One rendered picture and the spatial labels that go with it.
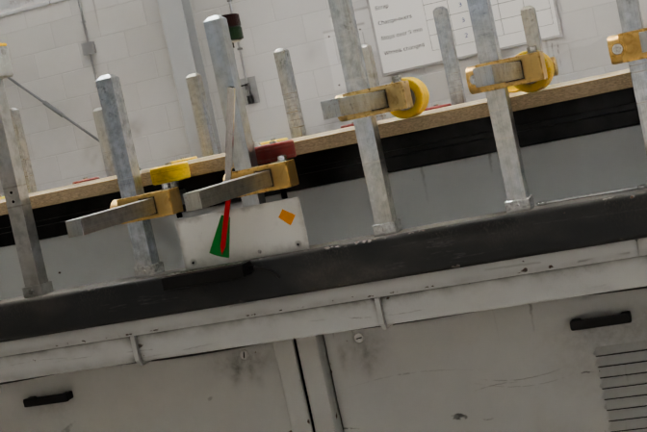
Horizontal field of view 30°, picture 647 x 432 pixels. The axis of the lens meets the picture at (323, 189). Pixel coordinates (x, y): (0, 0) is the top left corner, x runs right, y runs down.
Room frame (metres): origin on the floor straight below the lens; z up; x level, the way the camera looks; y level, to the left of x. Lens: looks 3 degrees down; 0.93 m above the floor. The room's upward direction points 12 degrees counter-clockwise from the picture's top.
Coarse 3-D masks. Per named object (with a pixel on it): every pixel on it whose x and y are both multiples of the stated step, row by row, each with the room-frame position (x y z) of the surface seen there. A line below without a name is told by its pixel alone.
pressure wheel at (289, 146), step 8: (272, 144) 2.32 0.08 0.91; (280, 144) 2.32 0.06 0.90; (288, 144) 2.33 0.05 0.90; (256, 152) 2.34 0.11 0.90; (264, 152) 2.32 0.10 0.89; (272, 152) 2.32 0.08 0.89; (280, 152) 2.32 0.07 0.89; (288, 152) 2.33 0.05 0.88; (264, 160) 2.32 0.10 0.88; (272, 160) 2.32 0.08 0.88; (280, 192) 2.35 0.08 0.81
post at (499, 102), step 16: (480, 0) 2.13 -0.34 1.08; (480, 16) 2.13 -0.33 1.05; (480, 32) 2.13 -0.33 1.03; (496, 32) 2.16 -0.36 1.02; (480, 48) 2.14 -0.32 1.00; (496, 48) 2.13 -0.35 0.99; (496, 96) 2.13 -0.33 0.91; (496, 112) 2.13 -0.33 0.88; (512, 112) 2.16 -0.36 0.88; (496, 128) 2.14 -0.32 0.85; (512, 128) 2.13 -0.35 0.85; (496, 144) 2.14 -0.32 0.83; (512, 144) 2.13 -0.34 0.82; (512, 160) 2.13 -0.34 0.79; (512, 176) 2.13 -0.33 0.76; (512, 192) 2.13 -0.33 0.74; (528, 192) 2.15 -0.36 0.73
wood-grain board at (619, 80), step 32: (512, 96) 2.28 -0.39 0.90; (544, 96) 2.26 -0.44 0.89; (576, 96) 2.25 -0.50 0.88; (352, 128) 2.63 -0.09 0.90; (384, 128) 2.37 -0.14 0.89; (416, 128) 2.35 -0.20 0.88; (192, 160) 3.16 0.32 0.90; (224, 160) 2.48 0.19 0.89; (32, 192) 3.48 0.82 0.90; (64, 192) 2.60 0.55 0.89; (96, 192) 2.58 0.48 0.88
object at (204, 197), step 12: (240, 180) 2.13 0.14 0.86; (252, 180) 2.18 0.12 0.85; (264, 180) 2.23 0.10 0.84; (192, 192) 1.96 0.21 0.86; (204, 192) 1.98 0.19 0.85; (216, 192) 2.02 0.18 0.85; (228, 192) 2.07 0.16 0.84; (240, 192) 2.12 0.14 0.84; (192, 204) 1.96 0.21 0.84; (204, 204) 1.97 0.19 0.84
